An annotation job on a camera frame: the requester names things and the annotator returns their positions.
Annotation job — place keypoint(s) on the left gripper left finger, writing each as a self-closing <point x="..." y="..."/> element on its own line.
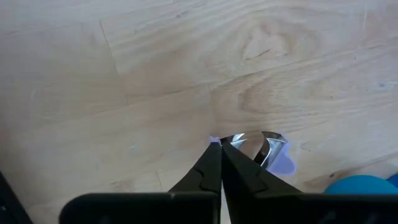
<point x="205" y="177"/>

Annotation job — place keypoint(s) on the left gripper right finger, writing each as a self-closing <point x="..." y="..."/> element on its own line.
<point x="245" y="177"/>

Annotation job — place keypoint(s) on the purple staple remover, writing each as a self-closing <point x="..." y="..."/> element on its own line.
<point x="283" y="163"/>

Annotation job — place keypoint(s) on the blue tape roll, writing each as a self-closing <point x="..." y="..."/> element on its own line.
<point x="357" y="185"/>

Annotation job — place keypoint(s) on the black metal rig frame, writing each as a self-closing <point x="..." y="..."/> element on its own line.
<point x="9" y="205"/>

